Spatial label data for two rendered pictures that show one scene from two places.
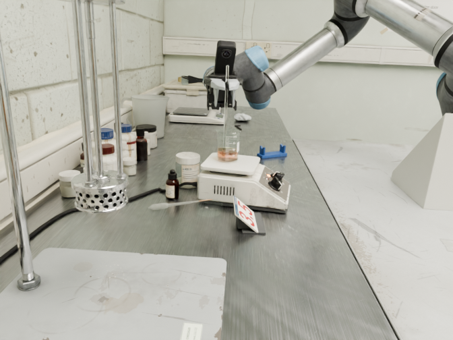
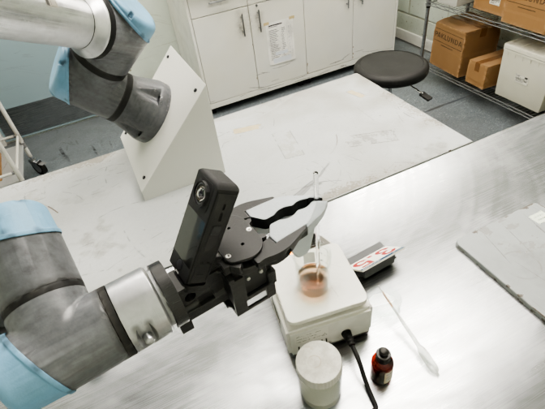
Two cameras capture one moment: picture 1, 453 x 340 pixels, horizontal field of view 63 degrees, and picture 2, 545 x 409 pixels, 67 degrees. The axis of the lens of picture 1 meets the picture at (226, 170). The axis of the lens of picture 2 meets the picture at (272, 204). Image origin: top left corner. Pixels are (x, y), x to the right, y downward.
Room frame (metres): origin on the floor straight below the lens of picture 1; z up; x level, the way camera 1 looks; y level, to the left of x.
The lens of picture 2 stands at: (0.99, 0.33, 1.48)
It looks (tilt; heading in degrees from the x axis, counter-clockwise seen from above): 41 degrees down; 248
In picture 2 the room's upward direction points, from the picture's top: 8 degrees counter-clockwise
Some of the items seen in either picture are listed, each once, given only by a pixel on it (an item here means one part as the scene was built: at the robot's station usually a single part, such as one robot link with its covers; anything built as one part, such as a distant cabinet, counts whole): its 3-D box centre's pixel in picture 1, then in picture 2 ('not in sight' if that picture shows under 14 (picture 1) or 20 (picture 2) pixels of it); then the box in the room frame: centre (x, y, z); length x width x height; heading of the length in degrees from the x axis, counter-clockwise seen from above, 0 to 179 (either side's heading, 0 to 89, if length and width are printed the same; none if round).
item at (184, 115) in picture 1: (198, 115); not in sight; (1.74, 0.14, 0.92); 0.26 x 0.19 x 0.05; 88
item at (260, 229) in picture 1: (248, 214); (371, 256); (0.67, -0.05, 0.92); 0.09 x 0.06 x 0.04; 2
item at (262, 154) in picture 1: (272, 150); not in sight; (1.17, -0.15, 0.92); 0.10 x 0.03 x 0.04; 118
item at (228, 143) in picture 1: (226, 144); (314, 271); (0.81, 0.00, 1.02); 0.06 x 0.05 x 0.08; 100
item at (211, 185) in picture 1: (241, 181); (310, 286); (0.80, -0.04, 0.94); 0.22 x 0.13 x 0.08; 79
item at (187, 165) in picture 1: (187, 170); (319, 376); (0.87, 0.10, 0.94); 0.06 x 0.06 x 0.08
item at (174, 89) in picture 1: (195, 96); not in sight; (2.03, 0.18, 0.97); 0.37 x 0.31 x 0.14; 0
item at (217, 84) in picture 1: (217, 94); (302, 235); (0.84, 0.03, 1.13); 0.09 x 0.03 x 0.06; 5
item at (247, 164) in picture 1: (231, 162); (315, 281); (0.81, -0.01, 0.98); 0.12 x 0.12 x 0.01; 79
